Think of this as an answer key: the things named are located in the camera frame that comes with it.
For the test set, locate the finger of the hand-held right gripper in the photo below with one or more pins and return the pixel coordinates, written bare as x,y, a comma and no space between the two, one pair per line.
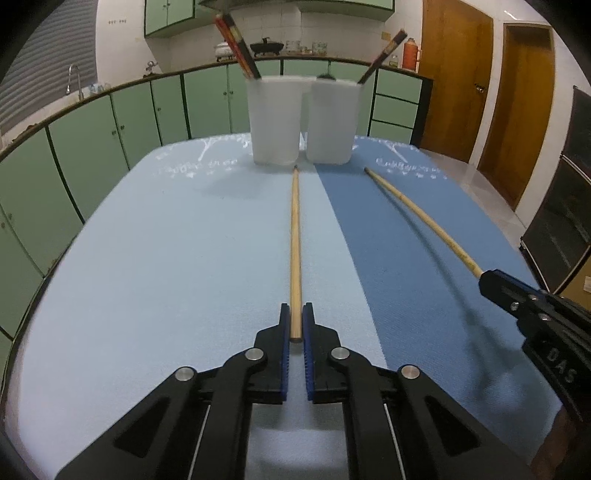
508,293

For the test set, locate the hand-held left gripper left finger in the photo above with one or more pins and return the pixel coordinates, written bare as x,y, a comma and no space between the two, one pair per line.
272,364

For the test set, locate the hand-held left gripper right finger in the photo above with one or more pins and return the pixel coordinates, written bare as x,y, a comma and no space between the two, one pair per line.
321,364

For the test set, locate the plain bamboo chopstick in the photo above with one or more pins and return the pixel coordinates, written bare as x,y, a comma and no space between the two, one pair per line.
422,213
295,254

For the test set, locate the white plastic container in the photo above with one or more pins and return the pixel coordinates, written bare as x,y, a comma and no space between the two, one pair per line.
332,122
274,120

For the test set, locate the brown cardboard box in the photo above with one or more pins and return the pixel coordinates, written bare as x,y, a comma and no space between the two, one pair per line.
577,290

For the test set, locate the dark blue table mat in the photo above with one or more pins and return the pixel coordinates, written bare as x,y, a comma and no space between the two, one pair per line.
415,258

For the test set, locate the dark glass-front cabinet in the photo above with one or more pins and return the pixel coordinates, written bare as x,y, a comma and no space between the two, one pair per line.
563,207

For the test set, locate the light blue table mat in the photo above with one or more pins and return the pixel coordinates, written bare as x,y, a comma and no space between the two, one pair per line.
184,254

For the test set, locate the wooden door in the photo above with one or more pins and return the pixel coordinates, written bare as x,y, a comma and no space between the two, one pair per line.
521,110
452,78

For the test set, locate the red thermos flask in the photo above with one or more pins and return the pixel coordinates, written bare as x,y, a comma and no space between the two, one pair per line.
412,54

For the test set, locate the small glass jar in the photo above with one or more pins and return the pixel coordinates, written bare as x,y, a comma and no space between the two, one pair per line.
394,60

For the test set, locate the green base cabinets with counter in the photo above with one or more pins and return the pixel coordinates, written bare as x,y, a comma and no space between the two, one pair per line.
92,129

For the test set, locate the black cooking pot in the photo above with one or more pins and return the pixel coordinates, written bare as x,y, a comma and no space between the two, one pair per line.
268,47

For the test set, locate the white cooking pot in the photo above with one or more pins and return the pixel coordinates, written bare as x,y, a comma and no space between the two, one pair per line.
224,49

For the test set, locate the small metal tap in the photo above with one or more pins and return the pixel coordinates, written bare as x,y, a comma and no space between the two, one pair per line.
152,67

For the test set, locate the chrome sink faucet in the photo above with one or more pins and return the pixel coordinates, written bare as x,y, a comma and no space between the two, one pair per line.
75,78

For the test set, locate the grey window blinds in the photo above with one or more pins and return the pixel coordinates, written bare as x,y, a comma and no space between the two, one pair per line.
51,55

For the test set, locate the green wall cabinets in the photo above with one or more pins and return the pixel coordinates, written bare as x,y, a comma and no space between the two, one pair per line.
166,16

